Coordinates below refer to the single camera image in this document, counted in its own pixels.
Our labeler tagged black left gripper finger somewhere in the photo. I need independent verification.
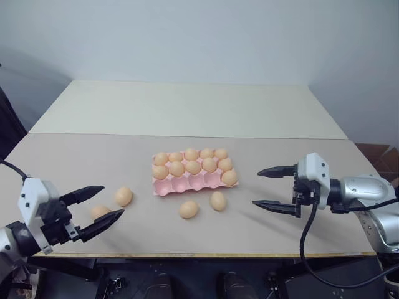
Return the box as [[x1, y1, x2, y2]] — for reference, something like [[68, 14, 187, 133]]
[[59, 185, 105, 207], [77, 209, 125, 244]]

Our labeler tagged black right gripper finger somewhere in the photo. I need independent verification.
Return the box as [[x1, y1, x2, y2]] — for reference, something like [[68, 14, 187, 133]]
[[251, 199, 301, 218], [257, 164, 297, 179]]

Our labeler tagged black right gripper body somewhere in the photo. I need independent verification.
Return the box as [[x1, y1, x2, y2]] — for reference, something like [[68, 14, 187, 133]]
[[291, 174, 322, 218]]

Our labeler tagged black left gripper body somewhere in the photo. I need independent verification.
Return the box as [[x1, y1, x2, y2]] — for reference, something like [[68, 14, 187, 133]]
[[40, 200, 82, 246]]

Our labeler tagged pink plastic egg tray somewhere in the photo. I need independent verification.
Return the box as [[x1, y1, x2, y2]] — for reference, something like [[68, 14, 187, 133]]
[[151, 149, 241, 197]]

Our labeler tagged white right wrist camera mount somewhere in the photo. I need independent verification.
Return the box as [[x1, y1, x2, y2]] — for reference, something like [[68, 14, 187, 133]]
[[294, 153, 332, 210]]

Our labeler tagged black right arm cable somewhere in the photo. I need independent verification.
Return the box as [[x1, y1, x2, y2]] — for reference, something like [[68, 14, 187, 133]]
[[298, 191, 399, 289]]

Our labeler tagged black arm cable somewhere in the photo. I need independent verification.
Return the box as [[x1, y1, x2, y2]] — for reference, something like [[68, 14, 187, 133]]
[[298, 191, 399, 289], [0, 159, 29, 184]]

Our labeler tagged black table frame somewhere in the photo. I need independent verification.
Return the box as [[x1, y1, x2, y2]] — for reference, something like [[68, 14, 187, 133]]
[[26, 252, 386, 299]]

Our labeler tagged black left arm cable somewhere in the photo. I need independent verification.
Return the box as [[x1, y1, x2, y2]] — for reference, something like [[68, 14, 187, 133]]
[[0, 159, 29, 184]]

